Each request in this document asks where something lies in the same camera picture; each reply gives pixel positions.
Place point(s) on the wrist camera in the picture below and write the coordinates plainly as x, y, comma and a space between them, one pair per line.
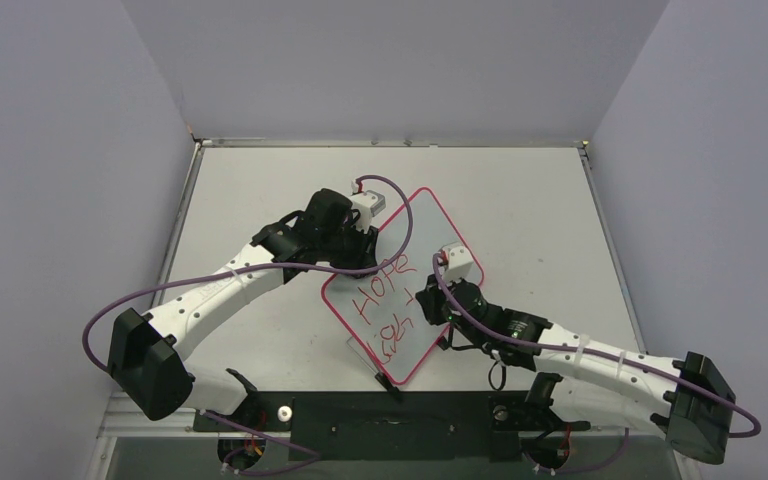
456, 261
365, 206

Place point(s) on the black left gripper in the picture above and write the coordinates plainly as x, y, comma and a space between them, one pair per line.
364, 257

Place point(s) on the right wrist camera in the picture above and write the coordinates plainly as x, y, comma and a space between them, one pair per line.
456, 261

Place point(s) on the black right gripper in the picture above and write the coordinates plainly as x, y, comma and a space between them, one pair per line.
436, 302

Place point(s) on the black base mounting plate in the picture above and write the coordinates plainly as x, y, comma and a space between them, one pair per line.
376, 426

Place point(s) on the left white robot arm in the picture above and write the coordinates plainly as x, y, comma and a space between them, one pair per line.
148, 351

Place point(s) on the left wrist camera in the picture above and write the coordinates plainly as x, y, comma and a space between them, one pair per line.
365, 206

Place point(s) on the lower black board clip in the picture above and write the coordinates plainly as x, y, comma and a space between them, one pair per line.
392, 390

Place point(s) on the pink framed whiteboard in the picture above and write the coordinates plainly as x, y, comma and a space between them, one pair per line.
380, 311

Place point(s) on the black board clip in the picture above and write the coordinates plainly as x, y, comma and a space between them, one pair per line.
442, 342
392, 390

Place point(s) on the upper black board clip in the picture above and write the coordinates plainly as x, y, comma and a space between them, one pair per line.
442, 342

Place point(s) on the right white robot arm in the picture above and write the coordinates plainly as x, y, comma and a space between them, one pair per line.
577, 380

